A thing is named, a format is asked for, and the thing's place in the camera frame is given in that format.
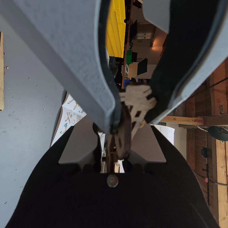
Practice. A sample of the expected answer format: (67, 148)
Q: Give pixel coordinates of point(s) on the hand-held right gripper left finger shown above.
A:
(78, 142)

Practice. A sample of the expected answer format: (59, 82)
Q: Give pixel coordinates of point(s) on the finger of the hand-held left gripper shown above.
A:
(62, 44)
(187, 62)

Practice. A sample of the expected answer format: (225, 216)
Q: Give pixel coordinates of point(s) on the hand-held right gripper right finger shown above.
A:
(149, 146)

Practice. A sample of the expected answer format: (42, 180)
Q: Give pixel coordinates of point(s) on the wooden model assembly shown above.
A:
(137, 99)

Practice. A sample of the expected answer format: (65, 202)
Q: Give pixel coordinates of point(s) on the printed instruction sheet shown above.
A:
(167, 132)

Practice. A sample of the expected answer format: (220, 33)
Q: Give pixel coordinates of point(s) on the instruction booklet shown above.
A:
(69, 115)

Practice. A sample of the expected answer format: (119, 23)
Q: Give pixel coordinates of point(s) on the yellow plastic bin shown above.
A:
(115, 26)

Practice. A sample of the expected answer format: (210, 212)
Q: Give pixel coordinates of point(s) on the thin wooden stick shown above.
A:
(1, 71)

